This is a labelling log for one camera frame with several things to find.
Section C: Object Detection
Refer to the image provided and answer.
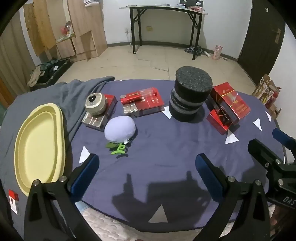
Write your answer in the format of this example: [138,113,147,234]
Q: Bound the red box with silver end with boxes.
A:
[81,94,117,132]

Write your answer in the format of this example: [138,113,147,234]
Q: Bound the pink package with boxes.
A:
[213,45,223,60]

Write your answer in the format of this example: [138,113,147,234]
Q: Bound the lilac round plush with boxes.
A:
[104,116,136,143]

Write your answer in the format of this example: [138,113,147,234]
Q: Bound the black foam cylinder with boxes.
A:
[169,66,213,122]

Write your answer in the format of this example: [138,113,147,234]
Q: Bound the round tin with black knob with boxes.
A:
[85,92,107,117]

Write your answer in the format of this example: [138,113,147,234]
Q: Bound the wooden wardrobe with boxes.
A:
[23,0,108,62]

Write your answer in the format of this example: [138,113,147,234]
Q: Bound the red translucent case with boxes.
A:
[120,87,159,104]

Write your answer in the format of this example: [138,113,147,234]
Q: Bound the green plastic clip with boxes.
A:
[106,141,128,156]

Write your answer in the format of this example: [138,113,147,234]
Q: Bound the dark wooden door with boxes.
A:
[237,0,286,80]

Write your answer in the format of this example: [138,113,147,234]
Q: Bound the shelf clutter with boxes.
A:
[58,21,75,41]

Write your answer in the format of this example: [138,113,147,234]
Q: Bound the black plastic object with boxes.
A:
[179,0,204,7]

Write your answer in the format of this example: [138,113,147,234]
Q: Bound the black folding table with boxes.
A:
[120,5,208,61]

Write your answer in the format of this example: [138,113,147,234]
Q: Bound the beige clothes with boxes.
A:
[27,65,45,87]

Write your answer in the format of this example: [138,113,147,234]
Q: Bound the dark red box black sides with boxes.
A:
[210,82,251,124]

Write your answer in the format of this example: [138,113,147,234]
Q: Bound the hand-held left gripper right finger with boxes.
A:
[195,153,271,241]

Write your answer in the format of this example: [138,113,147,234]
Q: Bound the pale yellow plastic basin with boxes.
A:
[14,103,66,197]

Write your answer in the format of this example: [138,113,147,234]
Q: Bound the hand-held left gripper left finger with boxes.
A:
[24,153,100,241]

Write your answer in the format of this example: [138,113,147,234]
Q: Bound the small shiny red box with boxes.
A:
[206,109,234,135]

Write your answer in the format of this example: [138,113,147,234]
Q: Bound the red carton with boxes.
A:
[120,93,165,118]

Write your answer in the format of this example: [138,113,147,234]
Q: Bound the beige curtain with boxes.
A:
[0,14,35,93]

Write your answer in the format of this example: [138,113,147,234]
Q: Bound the grey blanket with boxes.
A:
[0,76,115,149]

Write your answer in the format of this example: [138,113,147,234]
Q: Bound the white quilted mattress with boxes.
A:
[76,202,144,241]

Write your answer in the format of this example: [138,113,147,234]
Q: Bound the red and white cigarette pack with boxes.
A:
[8,189,20,215]

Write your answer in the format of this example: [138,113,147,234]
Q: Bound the black suitcase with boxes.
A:
[30,58,71,85]

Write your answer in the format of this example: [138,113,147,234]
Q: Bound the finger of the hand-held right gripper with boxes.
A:
[272,128,296,152]
[247,138,287,179]

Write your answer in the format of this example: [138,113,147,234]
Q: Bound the dark clothes pile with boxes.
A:
[184,46,205,55]

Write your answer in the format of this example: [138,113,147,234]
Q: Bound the printed cardboard box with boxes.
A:
[252,74,282,118]

